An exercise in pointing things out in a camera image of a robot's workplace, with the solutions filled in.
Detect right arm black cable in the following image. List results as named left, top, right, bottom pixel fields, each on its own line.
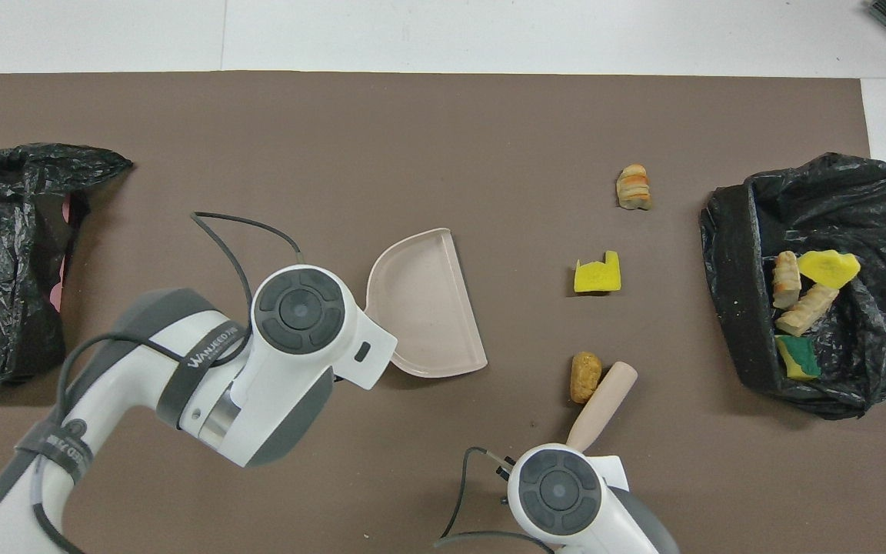
left=435, top=446, right=559, bottom=554

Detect orange striped croissant piece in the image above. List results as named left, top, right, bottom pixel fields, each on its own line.
left=772, top=252, right=803, bottom=310
left=616, top=164, right=652, bottom=211

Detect large yellow sponge piece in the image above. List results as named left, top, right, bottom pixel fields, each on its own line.
left=797, top=249, right=861, bottom=290

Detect yellow green sponge piece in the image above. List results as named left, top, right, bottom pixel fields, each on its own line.
left=774, top=334, right=822, bottom=382

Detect brown table mat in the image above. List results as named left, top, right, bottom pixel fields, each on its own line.
left=0, top=72, right=886, bottom=554

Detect beige plastic dustpan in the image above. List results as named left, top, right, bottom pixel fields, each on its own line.
left=366, top=228, right=488, bottom=379

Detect pale bread piece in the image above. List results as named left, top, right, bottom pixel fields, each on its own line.
left=776, top=282, right=841, bottom=338

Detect brown bread roll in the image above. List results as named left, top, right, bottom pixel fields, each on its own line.
left=570, top=352, right=604, bottom=405

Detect black-bagged pink trash bin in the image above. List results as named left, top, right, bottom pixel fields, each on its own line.
left=0, top=142, right=135, bottom=388

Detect notched yellow sponge piece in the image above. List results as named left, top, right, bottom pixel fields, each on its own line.
left=574, top=251, right=622, bottom=294

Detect beige hand brush black bristles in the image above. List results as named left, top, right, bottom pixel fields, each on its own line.
left=566, top=362, right=638, bottom=453

